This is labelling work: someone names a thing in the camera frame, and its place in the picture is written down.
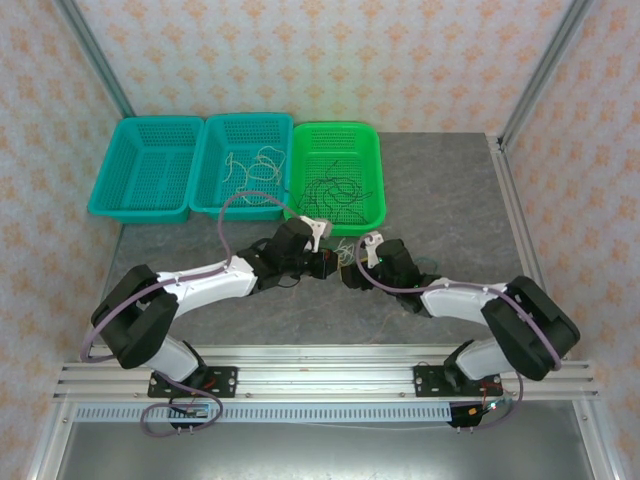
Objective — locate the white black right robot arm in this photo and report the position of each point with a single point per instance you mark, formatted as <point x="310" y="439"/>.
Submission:
<point x="455" y="302"/>

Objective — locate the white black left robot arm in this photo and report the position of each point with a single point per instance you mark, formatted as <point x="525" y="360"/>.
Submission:
<point x="210" y="285"/>

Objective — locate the green plastic basket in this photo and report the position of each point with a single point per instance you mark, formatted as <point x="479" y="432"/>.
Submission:
<point x="335" y="145"/>

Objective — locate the teal plastic basket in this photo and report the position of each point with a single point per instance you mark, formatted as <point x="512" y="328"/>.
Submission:
<point x="145" y="170"/>
<point x="242" y="135"/>

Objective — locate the small circuit board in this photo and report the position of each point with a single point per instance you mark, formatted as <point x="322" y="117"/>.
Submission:
<point x="192" y="410"/>
<point x="487" y="407"/>

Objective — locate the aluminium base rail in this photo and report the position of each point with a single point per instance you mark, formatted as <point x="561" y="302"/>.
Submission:
<point x="325" y="370"/>

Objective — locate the aluminium side rail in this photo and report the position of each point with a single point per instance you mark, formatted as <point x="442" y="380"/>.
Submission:
<point x="520" y="240"/>

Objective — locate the aluminium frame post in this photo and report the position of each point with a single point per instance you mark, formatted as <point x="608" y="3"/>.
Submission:
<point x="95" y="55"/>
<point x="545" y="70"/>

